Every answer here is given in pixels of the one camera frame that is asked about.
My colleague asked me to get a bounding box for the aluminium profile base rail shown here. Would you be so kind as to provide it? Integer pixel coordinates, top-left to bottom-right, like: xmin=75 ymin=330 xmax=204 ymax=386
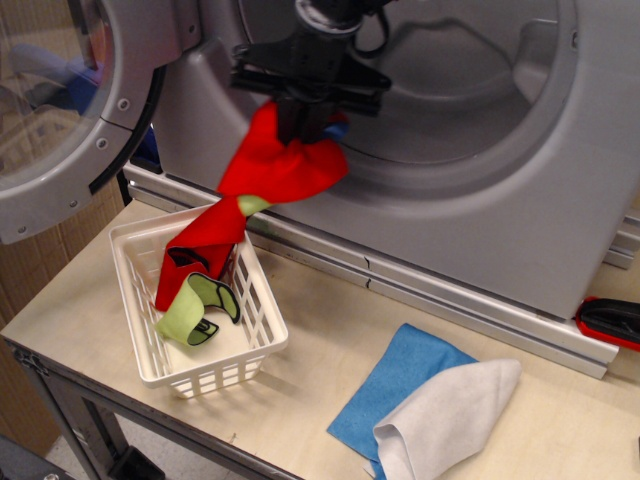
xmin=122 ymin=162 xmax=640 ymax=380

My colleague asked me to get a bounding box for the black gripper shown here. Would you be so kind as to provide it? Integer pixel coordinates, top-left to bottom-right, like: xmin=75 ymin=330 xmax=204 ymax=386
xmin=230 ymin=28 xmax=392 ymax=145

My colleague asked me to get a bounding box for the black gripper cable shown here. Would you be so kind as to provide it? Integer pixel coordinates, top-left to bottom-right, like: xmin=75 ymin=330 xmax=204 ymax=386
xmin=349 ymin=12 xmax=391 ymax=56

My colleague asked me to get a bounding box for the red and black tool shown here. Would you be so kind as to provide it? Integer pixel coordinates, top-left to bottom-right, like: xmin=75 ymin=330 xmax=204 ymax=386
xmin=575 ymin=297 xmax=639 ymax=351

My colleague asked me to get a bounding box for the white cloth on table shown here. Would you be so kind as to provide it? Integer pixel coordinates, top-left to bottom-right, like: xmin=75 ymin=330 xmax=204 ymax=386
xmin=364 ymin=359 xmax=522 ymax=479

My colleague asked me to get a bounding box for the small light green cloth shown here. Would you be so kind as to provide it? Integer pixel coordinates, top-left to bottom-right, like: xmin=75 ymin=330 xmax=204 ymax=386
xmin=237 ymin=195 xmax=272 ymax=217

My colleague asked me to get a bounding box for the round transparent machine door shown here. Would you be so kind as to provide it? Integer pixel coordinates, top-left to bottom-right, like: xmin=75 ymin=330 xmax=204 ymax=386
xmin=1 ymin=1 xmax=201 ymax=244

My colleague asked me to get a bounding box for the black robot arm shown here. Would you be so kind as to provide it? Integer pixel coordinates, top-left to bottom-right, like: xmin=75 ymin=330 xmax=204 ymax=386
xmin=231 ymin=1 xmax=392 ymax=145

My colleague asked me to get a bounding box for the grey toy laundry machine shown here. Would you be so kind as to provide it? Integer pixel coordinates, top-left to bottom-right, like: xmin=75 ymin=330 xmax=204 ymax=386
xmin=149 ymin=0 xmax=640 ymax=321

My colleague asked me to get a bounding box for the light green cloth black trim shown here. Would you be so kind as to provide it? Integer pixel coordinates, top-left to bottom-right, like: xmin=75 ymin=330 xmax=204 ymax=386
xmin=154 ymin=273 xmax=241 ymax=347

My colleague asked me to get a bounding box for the white plastic basket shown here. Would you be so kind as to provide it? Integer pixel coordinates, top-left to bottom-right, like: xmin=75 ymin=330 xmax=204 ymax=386
xmin=110 ymin=208 xmax=288 ymax=398

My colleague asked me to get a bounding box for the blue cloth on table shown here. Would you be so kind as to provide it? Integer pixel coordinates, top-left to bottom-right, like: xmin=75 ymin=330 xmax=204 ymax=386
xmin=328 ymin=324 xmax=476 ymax=479

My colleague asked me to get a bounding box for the black box under table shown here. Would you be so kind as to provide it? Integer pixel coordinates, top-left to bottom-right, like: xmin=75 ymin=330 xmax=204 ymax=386
xmin=108 ymin=446 xmax=166 ymax=480

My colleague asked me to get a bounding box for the red cloth with black trim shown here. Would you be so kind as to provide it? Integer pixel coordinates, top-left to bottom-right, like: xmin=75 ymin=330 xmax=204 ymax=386
xmin=155 ymin=196 xmax=246 ymax=311

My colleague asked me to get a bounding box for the small blue cloth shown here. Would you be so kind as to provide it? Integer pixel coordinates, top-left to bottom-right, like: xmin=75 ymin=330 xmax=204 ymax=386
xmin=321 ymin=121 xmax=349 ymax=142

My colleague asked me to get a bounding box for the metal table frame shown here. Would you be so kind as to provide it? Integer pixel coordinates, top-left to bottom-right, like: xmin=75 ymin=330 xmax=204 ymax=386
xmin=2 ymin=334 xmax=297 ymax=479

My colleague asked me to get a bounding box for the red felt cloth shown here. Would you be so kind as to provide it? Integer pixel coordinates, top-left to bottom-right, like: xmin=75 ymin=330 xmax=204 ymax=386
xmin=217 ymin=101 xmax=349 ymax=204

